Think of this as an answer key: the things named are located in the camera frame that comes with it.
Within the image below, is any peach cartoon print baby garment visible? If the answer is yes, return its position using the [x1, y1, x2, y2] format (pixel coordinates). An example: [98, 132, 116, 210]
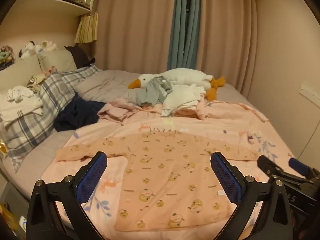
[56, 131, 258, 231]

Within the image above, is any white clothes pile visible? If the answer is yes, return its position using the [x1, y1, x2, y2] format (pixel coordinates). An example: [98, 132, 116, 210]
[1, 86, 43, 127]

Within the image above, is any plaid grey pillow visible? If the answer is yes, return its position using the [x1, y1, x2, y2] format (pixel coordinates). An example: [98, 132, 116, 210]
[1, 65, 100, 172]

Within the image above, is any yellow fringed hanging cloth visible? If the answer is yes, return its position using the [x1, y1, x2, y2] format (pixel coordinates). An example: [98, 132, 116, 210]
[74, 13, 99, 44]

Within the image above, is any pink beige curtain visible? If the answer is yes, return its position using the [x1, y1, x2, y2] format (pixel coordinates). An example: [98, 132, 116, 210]
[93, 0, 258, 96]

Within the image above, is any dark brown cushion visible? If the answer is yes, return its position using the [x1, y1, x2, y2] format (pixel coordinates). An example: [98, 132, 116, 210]
[65, 45, 95, 69]

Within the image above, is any teal blue curtain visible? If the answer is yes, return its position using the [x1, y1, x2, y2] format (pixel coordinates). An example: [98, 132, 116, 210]
[167, 0, 201, 70]

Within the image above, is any dark navy garment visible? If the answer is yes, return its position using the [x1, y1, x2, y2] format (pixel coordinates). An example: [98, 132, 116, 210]
[54, 93, 105, 132]

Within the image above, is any cream plush toy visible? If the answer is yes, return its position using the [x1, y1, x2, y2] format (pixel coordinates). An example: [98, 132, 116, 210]
[35, 40, 58, 53]

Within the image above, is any white wall socket strip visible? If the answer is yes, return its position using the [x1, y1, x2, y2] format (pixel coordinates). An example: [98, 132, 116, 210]
[299, 83, 320, 108]

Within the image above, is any white folded garment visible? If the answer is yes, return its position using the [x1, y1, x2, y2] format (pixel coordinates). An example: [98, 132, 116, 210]
[162, 84, 205, 116]

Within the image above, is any raccoon print pillow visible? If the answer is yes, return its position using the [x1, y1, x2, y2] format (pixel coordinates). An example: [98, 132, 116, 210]
[27, 74, 47, 93]

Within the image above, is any grey small garment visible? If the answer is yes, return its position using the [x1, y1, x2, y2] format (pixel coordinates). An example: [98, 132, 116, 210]
[136, 76, 172, 106]

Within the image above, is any pink crumpled garment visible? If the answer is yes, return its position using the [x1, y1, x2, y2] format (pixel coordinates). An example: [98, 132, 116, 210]
[97, 98, 150, 125]

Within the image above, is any white goose plush toy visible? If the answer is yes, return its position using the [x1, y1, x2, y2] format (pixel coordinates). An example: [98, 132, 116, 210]
[128, 68, 226, 101]

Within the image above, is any black white plush toy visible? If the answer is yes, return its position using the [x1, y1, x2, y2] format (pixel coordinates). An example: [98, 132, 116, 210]
[18, 41, 36, 60]

